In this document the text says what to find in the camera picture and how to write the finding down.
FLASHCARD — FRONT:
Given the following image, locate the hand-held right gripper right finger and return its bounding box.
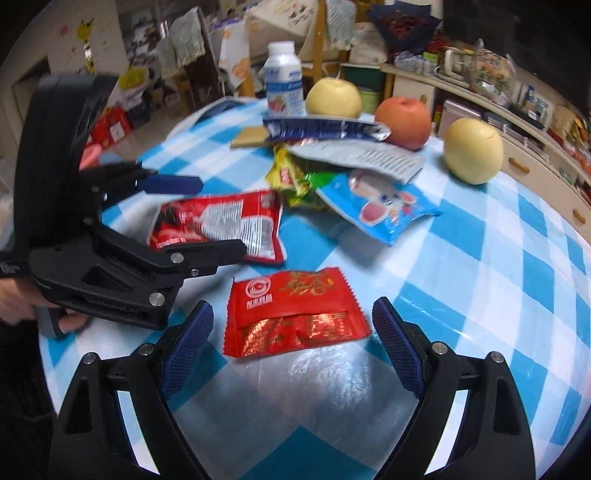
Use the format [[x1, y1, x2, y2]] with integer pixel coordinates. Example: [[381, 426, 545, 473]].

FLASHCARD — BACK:
[[372, 296, 536, 480]]

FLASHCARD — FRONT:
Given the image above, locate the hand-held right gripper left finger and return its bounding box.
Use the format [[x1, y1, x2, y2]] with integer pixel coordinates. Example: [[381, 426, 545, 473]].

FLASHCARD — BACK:
[[48, 300, 214, 480]]

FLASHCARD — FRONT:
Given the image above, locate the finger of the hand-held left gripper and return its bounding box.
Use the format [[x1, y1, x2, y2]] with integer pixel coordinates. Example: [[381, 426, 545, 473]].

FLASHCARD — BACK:
[[30, 231, 247, 330], [81, 160, 204, 217]]

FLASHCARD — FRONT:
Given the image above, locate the red silver snack bag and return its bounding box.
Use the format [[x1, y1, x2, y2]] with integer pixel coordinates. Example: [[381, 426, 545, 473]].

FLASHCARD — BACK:
[[147, 189, 286, 267]]

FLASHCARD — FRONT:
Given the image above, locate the pink plastic bin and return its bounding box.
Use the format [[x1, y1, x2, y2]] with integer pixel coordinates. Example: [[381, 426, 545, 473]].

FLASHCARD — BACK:
[[78, 143, 103, 170]]

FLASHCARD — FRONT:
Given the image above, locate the red gold packet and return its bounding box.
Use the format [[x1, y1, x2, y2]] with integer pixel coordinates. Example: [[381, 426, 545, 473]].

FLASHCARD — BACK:
[[222, 267, 373, 359]]

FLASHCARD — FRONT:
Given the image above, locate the yellow red snack wrapper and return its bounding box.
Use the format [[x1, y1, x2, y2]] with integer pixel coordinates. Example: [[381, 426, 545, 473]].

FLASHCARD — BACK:
[[266, 148, 317, 195]]

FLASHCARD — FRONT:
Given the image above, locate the green snack wrapper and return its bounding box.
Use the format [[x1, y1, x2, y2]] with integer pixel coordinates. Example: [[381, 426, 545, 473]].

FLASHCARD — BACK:
[[284, 171, 343, 209]]

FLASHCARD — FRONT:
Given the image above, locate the blue cartoon snack packet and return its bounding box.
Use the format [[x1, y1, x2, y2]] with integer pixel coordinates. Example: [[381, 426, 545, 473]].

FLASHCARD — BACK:
[[316, 170, 444, 247]]

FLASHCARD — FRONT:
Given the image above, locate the blue milk carton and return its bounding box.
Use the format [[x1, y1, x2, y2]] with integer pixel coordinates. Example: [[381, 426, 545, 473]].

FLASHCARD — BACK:
[[262, 115, 392, 144]]

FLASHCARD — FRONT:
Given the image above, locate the silver foil wrapper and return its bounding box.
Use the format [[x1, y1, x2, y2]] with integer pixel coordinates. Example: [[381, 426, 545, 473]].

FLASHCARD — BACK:
[[277, 141, 426, 184]]

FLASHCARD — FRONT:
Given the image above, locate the person's left hand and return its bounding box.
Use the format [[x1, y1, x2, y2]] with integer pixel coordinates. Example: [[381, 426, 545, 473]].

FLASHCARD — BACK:
[[0, 277, 88, 334]]

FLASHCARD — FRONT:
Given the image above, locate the red cardboard box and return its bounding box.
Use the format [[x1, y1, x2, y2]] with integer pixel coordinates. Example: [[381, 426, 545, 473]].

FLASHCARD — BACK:
[[90, 106, 133, 147]]

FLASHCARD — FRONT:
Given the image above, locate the blue checked tablecloth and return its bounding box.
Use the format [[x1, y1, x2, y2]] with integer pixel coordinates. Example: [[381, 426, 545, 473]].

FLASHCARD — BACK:
[[39, 99, 591, 480]]

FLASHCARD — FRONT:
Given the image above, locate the white navy cloth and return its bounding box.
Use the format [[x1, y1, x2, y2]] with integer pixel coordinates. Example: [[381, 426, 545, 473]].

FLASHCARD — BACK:
[[196, 99, 252, 124]]

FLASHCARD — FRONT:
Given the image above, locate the dark chair with lace cover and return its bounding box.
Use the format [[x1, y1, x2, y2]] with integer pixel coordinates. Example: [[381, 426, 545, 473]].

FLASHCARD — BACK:
[[157, 7, 222, 118]]

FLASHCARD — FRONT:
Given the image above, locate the dining table with cloth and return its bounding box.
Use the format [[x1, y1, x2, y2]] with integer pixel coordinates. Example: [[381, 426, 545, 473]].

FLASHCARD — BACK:
[[217, 21, 259, 99]]

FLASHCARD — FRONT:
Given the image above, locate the white yogurt bottle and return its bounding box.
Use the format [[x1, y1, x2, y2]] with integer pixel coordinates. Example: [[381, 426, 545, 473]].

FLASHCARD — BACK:
[[264, 41, 306, 116]]

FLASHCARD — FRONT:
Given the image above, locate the yellow apple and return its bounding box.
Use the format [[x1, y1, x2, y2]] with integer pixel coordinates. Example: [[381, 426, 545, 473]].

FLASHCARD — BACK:
[[305, 78, 363, 119], [444, 117, 505, 186]]

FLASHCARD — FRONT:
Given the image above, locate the wooden chair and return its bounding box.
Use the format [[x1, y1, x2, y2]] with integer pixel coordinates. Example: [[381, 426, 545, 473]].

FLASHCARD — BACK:
[[242, 0, 354, 99]]

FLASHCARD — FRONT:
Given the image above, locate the beige canvas bag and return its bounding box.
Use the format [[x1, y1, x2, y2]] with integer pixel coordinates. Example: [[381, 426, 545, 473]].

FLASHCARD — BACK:
[[245, 0, 324, 40]]

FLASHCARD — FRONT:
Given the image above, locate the yellow green small bin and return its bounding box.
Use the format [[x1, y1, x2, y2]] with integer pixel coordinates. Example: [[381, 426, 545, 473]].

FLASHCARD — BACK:
[[358, 88, 385, 114]]

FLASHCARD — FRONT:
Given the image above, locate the green storage box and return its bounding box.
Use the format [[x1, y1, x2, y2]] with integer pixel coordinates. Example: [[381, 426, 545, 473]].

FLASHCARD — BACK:
[[339, 64, 387, 93]]

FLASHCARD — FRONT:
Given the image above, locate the cream television cabinet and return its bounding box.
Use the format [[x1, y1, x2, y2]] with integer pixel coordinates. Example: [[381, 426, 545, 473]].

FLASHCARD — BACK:
[[382, 62, 591, 252]]

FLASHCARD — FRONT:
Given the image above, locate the red apple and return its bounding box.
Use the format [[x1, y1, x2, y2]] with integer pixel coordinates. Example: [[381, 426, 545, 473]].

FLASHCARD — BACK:
[[375, 96, 433, 152]]

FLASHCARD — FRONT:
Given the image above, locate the pink metal case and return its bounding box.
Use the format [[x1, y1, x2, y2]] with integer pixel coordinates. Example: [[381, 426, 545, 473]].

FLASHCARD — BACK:
[[433, 99, 484, 136]]

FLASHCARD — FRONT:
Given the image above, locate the white sack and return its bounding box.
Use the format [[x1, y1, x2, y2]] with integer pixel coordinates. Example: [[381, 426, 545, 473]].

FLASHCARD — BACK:
[[348, 22, 389, 65]]

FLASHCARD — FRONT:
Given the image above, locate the pack of water bottles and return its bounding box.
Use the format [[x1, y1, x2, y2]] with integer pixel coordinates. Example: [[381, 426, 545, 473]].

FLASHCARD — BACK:
[[394, 51, 439, 75]]

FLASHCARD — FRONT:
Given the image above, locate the dark blue flower bouquet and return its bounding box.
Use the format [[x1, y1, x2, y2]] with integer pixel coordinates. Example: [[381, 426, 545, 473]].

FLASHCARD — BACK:
[[369, 0, 443, 57]]

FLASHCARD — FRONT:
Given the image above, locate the clear plastic food bag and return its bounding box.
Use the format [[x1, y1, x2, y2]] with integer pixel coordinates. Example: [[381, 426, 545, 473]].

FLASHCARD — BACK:
[[473, 39, 516, 101]]

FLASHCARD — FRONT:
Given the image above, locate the black television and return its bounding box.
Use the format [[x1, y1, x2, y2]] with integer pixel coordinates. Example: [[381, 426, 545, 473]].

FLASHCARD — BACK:
[[442, 0, 591, 77]]

